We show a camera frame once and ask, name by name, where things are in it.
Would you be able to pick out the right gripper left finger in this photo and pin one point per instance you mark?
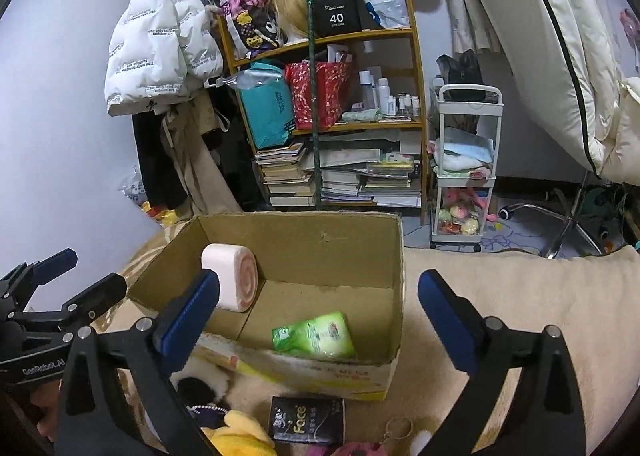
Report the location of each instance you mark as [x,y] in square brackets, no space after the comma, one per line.
[94,417]

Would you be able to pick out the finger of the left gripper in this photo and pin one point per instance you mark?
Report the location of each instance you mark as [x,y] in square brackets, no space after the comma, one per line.
[18,286]
[81,309]

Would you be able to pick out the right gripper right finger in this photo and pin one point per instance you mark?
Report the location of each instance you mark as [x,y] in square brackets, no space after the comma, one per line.
[545,416]

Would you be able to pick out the white haired purple plush doll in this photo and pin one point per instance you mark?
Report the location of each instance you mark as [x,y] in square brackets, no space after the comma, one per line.
[202,387]

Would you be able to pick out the yellow plush toy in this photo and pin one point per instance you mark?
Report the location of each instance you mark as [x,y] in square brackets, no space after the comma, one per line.
[241,435]

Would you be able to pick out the left hand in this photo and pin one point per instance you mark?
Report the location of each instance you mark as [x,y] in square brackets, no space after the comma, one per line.
[45,398]

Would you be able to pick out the beige coat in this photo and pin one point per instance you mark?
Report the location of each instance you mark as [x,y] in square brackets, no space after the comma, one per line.
[183,127]

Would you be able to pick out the black Face tissue pack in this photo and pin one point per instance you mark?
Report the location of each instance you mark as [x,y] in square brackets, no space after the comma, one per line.
[311,421]

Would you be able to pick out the green tissue pack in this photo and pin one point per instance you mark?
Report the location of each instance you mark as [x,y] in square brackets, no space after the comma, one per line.
[322,338]

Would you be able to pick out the cardboard box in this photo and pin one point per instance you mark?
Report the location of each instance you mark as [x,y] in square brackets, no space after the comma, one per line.
[309,264]

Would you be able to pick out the pink bear plush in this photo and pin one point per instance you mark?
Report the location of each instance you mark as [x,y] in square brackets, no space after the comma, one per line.
[348,449]

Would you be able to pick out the office chair base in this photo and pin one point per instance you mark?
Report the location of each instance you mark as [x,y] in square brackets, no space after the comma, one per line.
[569,217]

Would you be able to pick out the teal bag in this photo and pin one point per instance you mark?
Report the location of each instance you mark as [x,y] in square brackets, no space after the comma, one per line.
[268,107]

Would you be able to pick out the white puffer jacket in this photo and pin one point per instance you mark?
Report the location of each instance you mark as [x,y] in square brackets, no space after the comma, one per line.
[161,52]

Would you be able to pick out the wooden bookshelf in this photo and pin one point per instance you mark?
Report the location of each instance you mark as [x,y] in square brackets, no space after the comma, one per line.
[416,108]

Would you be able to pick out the red gift bag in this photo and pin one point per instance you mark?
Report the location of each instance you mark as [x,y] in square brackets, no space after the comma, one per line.
[332,83]

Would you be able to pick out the stack of books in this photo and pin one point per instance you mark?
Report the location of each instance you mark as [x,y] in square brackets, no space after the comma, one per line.
[377,168]

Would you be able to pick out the black patterned tote bag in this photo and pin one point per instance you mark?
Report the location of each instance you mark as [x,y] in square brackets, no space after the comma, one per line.
[252,25]

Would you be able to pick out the white rolling cart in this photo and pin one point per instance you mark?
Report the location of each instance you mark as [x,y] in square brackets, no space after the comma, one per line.
[464,146]

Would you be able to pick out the blonde wig head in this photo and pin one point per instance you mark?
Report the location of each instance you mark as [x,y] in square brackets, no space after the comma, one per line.
[292,16]

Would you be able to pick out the black box marked 40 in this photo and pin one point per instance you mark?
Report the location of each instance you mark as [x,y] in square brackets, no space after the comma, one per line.
[335,17]

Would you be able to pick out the green pole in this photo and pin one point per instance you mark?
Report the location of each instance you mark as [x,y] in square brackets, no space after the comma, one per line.
[313,101]

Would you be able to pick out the white duvet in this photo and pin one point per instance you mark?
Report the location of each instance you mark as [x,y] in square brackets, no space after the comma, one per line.
[563,61]

